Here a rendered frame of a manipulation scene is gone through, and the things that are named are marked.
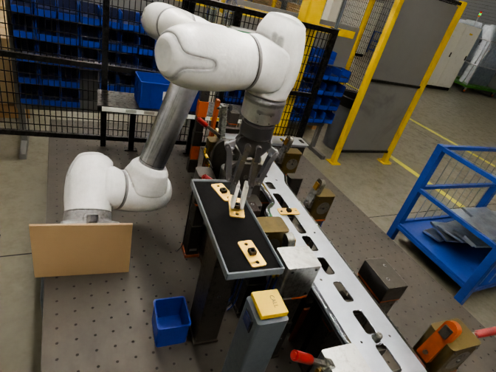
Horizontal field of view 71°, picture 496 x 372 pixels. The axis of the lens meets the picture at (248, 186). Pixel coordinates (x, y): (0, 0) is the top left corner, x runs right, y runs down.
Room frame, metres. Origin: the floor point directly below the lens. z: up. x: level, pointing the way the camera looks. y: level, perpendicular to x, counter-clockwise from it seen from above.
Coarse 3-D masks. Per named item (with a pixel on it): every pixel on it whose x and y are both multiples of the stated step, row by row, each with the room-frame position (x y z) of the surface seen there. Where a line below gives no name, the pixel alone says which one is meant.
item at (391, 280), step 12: (372, 264) 0.87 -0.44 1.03; (384, 264) 0.89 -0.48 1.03; (360, 276) 0.87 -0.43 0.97; (372, 276) 0.84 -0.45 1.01; (384, 276) 0.83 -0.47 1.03; (396, 276) 0.85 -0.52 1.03; (372, 288) 0.82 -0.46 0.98; (384, 288) 0.79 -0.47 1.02; (396, 288) 0.80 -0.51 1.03; (384, 300) 0.79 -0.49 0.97
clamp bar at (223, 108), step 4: (220, 104) 1.42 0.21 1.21; (224, 104) 1.43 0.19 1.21; (220, 108) 1.40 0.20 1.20; (224, 108) 1.40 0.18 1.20; (228, 108) 1.43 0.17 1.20; (220, 112) 1.42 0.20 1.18; (224, 112) 1.40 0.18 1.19; (220, 116) 1.42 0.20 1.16; (224, 116) 1.41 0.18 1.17; (220, 120) 1.41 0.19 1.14; (224, 120) 1.41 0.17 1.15; (220, 124) 1.41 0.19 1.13; (224, 124) 1.41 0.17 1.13; (220, 128) 1.41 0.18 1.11; (224, 128) 1.41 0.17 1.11; (220, 132) 1.41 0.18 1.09; (224, 132) 1.41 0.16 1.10; (220, 136) 1.41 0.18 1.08; (224, 136) 1.41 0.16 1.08
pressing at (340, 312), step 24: (264, 192) 1.18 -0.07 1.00; (288, 192) 1.22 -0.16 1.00; (312, 240) 0.95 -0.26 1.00; (336, 264) 0.86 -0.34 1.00; (312, 288) 0.73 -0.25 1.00; (360, 288) 0.78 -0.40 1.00; (336, 312) 0.66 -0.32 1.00; (384, 312) 0.72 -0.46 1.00; (360, 336) 0.61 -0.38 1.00; (384, 336) 0.63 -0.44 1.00; (384, 360) 0.56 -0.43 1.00; (408, 360) 0.58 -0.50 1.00
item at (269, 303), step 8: (256, 296) 0.50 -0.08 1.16; (264, 296) 0.50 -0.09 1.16; (272, 296) 0.51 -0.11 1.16; (256, 304) 0.48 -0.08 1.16; (264, 304) 0.48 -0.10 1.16; (272, 304) 0.49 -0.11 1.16; (280, 304) 0.49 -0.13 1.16; (264, 312) 0.46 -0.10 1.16; (272, 312) 0.47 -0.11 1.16; (280, 312) 0.47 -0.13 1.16; (288, 312) 0.48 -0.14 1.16
